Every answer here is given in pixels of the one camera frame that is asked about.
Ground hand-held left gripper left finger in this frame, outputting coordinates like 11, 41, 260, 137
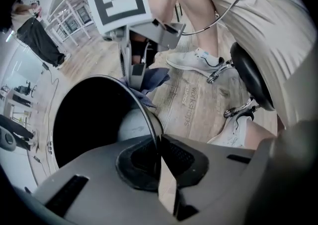
32, 136, 175, 225

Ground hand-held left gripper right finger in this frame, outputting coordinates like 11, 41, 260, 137
160, 134, 259, 225

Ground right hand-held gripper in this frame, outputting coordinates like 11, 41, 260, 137
84, 0, 186, 88

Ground dark blue cloth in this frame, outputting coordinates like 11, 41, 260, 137
119, 67, 171, 108

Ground black round bucket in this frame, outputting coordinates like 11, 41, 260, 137
52, 75, 165, 170

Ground person's left grey shoe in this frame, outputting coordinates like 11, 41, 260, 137
207, 116, 253, 149

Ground person's grey shoe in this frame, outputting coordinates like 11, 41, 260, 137
207, 116, 253, 149
165, 47, 226, 77

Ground person's right grey shoe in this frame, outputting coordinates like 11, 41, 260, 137
165, 47, 226, 77

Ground person's left leg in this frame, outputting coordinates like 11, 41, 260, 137
244, 119, 277, 149

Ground person's leg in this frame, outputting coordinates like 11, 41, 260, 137
244, 119, 277, 149
177, 0, 221, 58

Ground white metal table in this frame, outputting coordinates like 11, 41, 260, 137
47, 0, 98, 47
3, 87, 34, 123

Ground person's right leg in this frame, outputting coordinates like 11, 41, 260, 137
177, 0, 221, 58

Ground black office chair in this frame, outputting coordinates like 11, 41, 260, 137
13, 81, 38, 98

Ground black stool with chrome legs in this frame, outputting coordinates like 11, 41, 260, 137
206, 42, 276, 122

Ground beige shorts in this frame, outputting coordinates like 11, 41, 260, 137
183, 0, 317, 130

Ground black floor cable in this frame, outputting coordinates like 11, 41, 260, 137
41, 62, 60, 133

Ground right hand-held gripper cable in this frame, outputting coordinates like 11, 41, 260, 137
181, 0, 254, 36

